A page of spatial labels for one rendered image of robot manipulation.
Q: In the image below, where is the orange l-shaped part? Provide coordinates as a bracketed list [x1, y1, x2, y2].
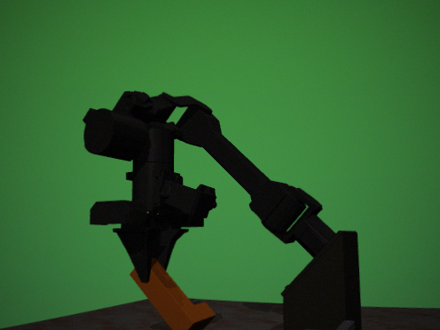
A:
[130, 258, 216, 330]

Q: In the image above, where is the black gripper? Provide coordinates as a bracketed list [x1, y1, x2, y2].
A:
[90, 162, 204, 282]

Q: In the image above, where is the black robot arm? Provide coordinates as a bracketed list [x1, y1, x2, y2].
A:
[83, 91, 335, 257]

